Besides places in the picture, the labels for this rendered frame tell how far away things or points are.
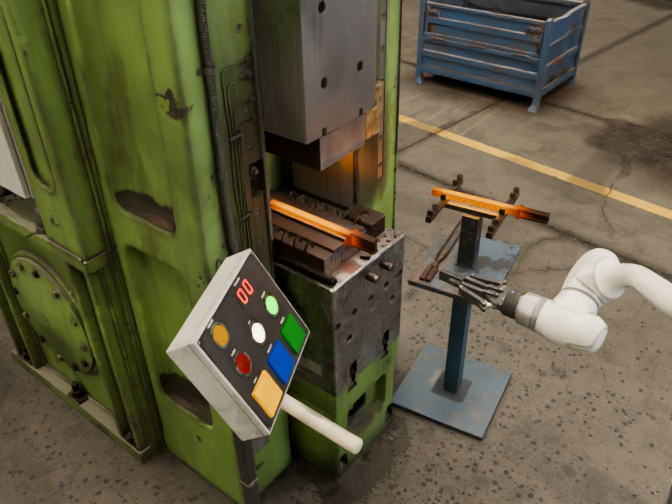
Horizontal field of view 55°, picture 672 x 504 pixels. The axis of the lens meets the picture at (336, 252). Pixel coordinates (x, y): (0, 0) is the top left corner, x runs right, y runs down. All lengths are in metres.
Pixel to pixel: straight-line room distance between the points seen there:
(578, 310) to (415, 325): 1.57
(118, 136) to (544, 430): 1.94
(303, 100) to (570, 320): 0.83
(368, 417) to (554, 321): 1.07
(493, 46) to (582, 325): 4.12
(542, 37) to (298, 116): 3.91
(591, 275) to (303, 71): 0.86
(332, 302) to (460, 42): 4.09
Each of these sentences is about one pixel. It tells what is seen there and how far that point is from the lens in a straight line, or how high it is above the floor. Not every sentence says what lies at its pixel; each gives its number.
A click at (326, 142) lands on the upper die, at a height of 1.34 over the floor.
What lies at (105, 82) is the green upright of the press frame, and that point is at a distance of 1.85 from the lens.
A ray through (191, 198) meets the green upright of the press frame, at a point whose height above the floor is 1.28.
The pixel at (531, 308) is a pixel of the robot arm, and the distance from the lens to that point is 1.69.
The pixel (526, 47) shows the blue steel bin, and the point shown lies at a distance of 5.47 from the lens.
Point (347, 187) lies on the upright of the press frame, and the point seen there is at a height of 1.00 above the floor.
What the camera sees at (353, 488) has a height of 0.00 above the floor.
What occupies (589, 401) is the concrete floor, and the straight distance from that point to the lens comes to 2.96.
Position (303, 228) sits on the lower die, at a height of 0.99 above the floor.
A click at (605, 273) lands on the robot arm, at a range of 1.71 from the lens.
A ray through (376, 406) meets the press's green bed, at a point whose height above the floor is 0.16.
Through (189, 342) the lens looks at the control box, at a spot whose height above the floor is 1.19.
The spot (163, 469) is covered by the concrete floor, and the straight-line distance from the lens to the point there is 2.68.
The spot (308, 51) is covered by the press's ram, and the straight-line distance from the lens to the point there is 1.58.
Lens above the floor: 2.08
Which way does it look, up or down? 35 degrees down
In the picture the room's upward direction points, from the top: 1 degrees counter-clockwise
